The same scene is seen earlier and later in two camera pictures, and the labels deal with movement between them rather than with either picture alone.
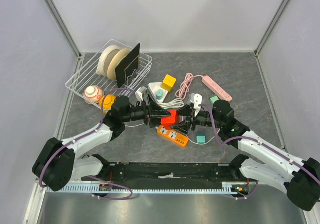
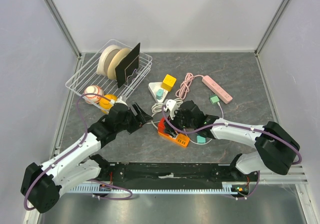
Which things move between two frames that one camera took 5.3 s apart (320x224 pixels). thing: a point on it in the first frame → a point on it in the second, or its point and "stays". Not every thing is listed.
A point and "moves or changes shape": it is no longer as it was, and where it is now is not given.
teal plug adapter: [201, 138] stays
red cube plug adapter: [168, 122] moves or changes shape
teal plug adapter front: [160, 93] stays
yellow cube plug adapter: [168, 82] stays
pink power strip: [221, 92] stays
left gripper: [153, 113] → [139, 120]
